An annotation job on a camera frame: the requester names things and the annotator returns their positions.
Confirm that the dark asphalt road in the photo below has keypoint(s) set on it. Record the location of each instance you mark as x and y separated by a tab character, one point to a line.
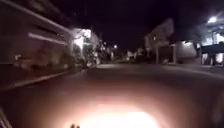
133	86

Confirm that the pale two-storey building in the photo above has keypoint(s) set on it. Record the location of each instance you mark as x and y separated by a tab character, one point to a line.
163	41

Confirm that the robot's own part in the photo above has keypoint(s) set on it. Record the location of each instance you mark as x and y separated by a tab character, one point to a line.
74	126

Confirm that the building with lit front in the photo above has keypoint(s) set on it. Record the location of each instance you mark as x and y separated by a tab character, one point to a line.
40	40

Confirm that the pale kerb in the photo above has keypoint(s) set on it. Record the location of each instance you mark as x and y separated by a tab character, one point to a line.
33	81

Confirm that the dark pavement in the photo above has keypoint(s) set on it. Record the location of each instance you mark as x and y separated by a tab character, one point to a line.
23	75

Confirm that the lit building with canopy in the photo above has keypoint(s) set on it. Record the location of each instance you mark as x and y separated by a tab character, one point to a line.
211	41

